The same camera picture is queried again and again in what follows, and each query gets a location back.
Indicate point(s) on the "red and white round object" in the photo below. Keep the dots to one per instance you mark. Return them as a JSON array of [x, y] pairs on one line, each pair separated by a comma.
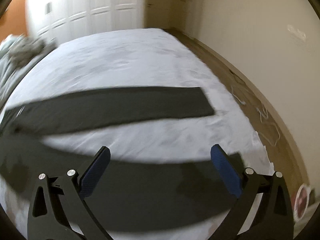
[[300, 202]]

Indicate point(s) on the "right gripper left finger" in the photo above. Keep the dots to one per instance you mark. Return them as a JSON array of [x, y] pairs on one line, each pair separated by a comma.
[[58, 209]]

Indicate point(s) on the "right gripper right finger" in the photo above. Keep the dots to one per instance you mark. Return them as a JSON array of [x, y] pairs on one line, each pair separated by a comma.
[[263, 207]]

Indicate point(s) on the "black pants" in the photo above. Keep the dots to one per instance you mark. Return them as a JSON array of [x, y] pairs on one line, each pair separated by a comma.
[[160, 176]]

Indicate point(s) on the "grey crumpled garment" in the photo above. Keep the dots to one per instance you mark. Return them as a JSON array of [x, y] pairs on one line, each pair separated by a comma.
[[26, 48]]

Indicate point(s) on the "light grey-blue duvet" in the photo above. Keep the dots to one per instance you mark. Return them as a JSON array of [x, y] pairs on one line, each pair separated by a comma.
[[7, 70]]

